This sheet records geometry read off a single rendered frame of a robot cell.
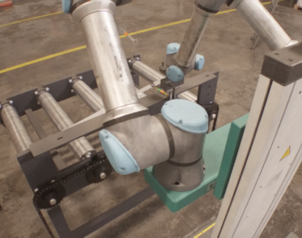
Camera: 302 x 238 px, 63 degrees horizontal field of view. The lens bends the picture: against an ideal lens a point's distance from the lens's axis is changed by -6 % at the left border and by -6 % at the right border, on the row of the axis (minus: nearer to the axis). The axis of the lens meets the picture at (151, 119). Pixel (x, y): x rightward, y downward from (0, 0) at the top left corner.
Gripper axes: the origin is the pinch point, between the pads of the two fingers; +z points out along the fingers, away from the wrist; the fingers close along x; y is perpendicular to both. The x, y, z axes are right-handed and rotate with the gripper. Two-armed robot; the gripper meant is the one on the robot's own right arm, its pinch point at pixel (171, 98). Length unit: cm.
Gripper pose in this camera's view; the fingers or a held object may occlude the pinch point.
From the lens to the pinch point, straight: 146.3
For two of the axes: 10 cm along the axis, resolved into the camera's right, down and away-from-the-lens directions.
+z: 0.0, 7.9, 6.2
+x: 8.0, -3.7, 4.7
